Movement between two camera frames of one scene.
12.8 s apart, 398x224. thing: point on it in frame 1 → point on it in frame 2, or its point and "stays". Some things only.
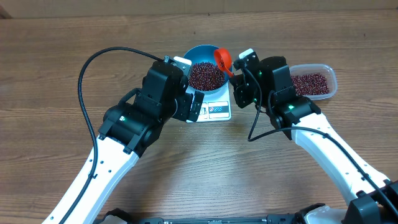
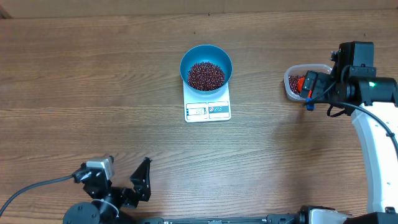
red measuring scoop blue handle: [224, 58] → [310, 101]
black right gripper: [242, 91] → [321, 82]
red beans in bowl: [206, 76] stays
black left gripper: [183, 113] → [142, 189]
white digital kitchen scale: [215, 107] stays
